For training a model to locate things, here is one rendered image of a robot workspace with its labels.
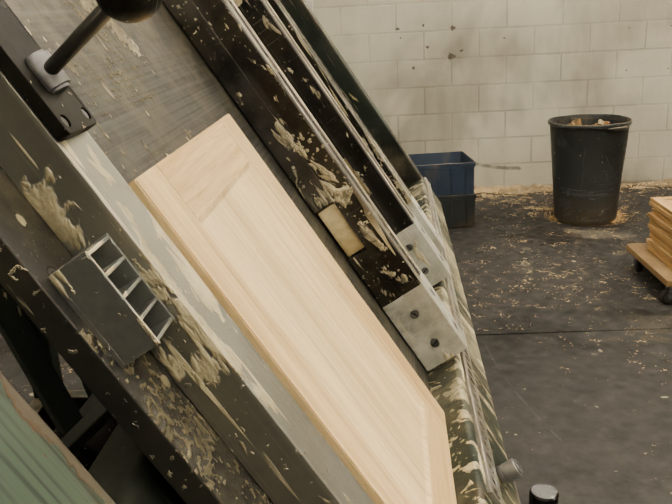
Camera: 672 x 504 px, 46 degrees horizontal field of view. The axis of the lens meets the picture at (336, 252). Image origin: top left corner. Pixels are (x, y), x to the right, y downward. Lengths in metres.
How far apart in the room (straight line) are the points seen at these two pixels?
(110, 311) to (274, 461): 0.16
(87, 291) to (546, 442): 2.39
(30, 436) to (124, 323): 0.17
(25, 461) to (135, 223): 0.24
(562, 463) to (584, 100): 3.95
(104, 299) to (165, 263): 0.06
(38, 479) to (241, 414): 0.24
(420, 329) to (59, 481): 0.90
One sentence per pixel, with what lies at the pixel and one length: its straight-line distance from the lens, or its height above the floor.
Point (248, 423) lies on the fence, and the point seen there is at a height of 1.16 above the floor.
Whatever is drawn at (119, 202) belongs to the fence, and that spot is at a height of 1.31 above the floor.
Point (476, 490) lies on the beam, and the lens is 0.92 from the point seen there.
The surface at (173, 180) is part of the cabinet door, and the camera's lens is 0.69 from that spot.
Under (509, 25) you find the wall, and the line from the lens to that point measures 6.04.
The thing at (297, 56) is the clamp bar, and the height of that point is 1.34.
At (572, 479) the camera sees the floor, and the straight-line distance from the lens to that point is 2.61.
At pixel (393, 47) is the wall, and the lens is 5.95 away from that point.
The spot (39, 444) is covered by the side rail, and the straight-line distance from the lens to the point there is 0.33.
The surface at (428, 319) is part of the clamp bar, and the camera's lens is 1.18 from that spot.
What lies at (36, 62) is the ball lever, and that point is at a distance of 0.52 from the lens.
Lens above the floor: 1.42
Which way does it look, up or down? 18 degrees down
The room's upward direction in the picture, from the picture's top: 3 degrees counter-clockwise
